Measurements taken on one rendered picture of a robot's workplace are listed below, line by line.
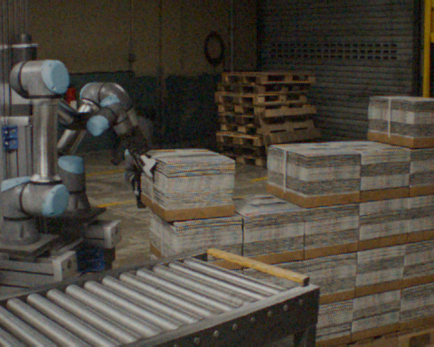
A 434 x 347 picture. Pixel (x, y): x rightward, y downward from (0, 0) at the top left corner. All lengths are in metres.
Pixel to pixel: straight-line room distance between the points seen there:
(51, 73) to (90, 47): 7.75
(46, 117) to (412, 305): 2.03
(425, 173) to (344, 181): 0.48
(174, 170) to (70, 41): 7.33
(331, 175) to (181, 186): 0.68
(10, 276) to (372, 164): 1.63
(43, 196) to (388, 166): 1.57
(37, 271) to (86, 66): 7.69
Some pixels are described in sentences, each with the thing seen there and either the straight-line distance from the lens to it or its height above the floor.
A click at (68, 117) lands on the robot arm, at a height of 1.24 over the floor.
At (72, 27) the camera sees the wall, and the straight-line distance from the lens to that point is 9.75.
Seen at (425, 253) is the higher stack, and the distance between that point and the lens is 3.25.
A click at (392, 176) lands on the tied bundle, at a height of 0.94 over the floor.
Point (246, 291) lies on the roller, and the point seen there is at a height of 0.79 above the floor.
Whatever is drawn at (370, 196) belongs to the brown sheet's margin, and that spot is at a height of 0.86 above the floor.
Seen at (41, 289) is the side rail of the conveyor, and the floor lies 0.80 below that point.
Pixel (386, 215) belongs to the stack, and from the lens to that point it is 3.04.
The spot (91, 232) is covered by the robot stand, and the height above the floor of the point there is 0.75.
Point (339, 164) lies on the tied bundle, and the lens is 2.83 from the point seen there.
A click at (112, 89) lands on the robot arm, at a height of 1.33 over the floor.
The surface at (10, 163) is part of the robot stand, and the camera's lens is 2.55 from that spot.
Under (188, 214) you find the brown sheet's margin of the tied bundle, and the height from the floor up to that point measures 0.86.
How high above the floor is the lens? 1.44
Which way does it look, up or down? 10 degrees down
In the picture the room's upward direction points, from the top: straight up
